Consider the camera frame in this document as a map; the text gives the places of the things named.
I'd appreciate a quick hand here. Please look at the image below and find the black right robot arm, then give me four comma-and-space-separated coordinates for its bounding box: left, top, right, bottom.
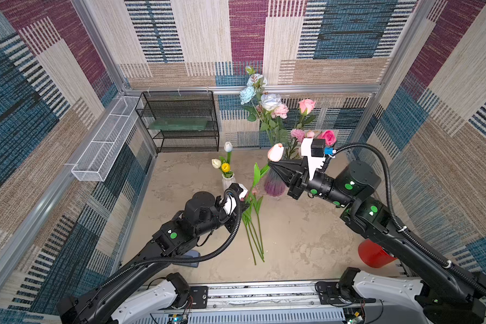
269, 159, 486, 323

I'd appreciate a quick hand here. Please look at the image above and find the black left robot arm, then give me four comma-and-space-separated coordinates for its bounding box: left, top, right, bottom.
57, 183, 248, 323

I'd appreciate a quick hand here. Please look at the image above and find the white ribbed vase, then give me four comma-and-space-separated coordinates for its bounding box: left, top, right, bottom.
222, 175, 236, 191

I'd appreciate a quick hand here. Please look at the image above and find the purple glass vase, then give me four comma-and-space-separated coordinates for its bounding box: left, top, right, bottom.
264, 169, 286, 197

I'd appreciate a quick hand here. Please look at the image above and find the yellow tulip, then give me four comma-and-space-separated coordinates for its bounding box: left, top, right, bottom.
221, 163, 231, 173

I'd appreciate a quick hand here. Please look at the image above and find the rose bouquet with leaves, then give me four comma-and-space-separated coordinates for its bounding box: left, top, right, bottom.
239, 66, 316, 159

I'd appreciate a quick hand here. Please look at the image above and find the pale white tulip back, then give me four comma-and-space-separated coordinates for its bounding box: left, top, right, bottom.
224, 141, 233, 163

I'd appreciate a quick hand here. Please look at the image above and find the blue grey small device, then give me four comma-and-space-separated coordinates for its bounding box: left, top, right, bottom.
181, 250, 201, 269

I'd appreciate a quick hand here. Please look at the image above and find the black mesh shelf rack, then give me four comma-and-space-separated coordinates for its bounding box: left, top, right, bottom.
135, 90, 220, 153

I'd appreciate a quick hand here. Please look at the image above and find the green pad on shelf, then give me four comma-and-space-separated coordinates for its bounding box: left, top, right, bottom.
148, 118, 208, 131

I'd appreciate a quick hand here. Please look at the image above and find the red pencil cup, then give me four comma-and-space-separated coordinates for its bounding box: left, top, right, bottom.
358, 239, 396, 269

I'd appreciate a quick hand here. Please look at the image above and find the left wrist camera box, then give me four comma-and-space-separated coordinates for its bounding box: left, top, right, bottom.
223, 183, 248, 215

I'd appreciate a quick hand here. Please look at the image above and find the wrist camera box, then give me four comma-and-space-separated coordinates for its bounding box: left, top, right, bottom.
223, 183, 248, 215
301, 138, 336, 180

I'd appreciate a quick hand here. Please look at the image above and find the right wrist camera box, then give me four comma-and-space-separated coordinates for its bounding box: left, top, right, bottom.
301, 138, 336, 180

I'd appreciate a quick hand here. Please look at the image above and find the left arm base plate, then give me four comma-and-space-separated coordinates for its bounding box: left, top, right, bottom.
186, 286, 209, 310

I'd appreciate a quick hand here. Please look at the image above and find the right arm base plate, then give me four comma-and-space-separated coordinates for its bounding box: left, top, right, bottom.
315, 267, 377, 306

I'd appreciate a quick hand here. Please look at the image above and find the aluminium front rail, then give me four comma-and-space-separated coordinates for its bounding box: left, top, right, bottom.
145, 279, 430, 324

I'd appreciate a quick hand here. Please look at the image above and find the white mesh wall basket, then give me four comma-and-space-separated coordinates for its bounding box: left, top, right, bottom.
72, 97, 139, 182

